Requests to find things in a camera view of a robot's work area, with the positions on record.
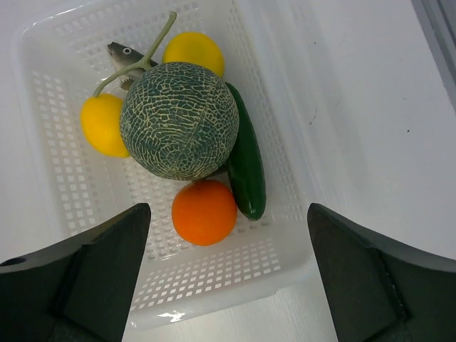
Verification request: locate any white perforated plastic basket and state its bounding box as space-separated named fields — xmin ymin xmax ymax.
xmin=12 ymin=1 xmax=315 ymax=330

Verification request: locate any orange fruit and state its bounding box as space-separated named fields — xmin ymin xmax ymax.
xmin=171 ymin=180 xmax=237 ymax=246

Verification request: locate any yellow lemon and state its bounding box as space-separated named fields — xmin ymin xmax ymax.
xmin=80 ymin=93 xmax=130 ymax=158
xmin=162 ymin=32 xmax=224 ymax=78

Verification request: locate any green netted melon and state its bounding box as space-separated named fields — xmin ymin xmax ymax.
xmin=120 ymin=62 xmax=239 ymax=180

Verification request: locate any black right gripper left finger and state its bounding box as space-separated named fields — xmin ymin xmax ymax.
xmin=1 ymin=203 xmax=151 ymax=341

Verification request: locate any grey toy fish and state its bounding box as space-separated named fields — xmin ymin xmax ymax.
xmin=107 ymin=42 xmax=145 ymax=91

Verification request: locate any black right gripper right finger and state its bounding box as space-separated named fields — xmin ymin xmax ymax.
xmin=307 ymin=203 xmax=455 ymax=341

